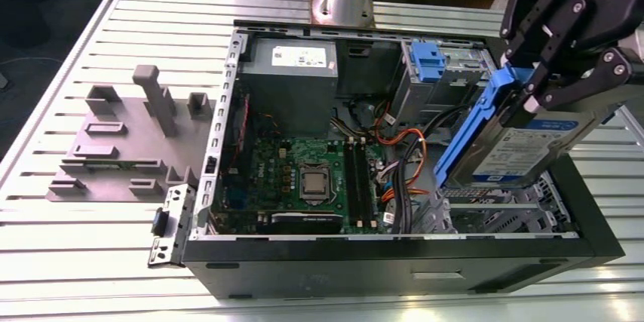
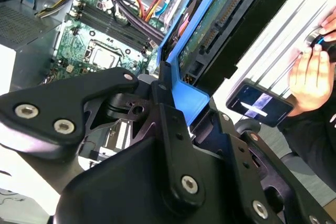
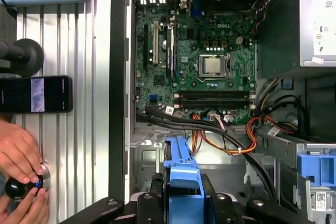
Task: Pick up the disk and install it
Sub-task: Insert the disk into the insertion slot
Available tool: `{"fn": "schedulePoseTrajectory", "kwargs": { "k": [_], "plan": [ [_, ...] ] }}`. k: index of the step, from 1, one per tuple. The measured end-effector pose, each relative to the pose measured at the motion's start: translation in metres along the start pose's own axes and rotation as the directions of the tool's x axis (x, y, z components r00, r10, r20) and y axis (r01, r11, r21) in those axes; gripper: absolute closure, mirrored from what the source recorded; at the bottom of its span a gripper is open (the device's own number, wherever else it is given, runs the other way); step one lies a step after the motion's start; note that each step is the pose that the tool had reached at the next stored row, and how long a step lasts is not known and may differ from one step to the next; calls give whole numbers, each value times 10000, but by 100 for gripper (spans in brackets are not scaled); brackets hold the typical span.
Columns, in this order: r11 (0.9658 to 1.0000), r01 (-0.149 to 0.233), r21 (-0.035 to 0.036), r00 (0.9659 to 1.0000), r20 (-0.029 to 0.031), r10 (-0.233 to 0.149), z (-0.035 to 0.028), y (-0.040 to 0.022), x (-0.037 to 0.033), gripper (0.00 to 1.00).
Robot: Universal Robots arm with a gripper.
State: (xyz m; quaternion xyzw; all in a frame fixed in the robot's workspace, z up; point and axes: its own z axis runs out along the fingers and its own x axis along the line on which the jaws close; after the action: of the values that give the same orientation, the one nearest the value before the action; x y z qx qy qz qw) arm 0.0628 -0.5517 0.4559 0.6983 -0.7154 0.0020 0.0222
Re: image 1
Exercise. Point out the grey parts rack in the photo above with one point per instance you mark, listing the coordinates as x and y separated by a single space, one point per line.
137 141

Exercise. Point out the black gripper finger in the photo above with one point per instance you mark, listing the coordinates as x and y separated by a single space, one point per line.
599 77
534 5

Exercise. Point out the metal disk bay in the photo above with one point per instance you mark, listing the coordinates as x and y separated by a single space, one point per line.
486 206

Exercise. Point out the black PC case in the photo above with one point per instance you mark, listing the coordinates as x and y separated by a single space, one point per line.
353 269

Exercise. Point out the CPU socket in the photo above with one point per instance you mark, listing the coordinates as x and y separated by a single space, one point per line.
317 166

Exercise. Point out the green motherboard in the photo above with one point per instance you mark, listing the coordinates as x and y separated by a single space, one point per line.
271 194

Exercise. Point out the green RAM stick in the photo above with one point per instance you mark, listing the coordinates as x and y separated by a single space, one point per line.
109 164

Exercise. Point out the grey power supply unit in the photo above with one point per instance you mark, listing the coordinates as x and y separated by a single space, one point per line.
287 99

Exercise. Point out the blue plastic drive latch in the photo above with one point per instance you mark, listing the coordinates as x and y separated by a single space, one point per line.
427 62

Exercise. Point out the metal expansion slot bracket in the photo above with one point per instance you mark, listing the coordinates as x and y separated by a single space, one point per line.
178 201

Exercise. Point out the hard disk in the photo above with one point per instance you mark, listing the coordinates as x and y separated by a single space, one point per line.
523 152

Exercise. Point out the black RAM slot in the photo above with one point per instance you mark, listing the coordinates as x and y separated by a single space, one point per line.
367 186
354 182

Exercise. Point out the silver CPU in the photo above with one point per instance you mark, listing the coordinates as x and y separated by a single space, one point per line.
315 181

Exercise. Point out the metal drive cage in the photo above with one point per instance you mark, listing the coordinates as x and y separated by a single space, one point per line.
433 99

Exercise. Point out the black graphics card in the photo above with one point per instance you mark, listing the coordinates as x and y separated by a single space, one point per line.
302 224

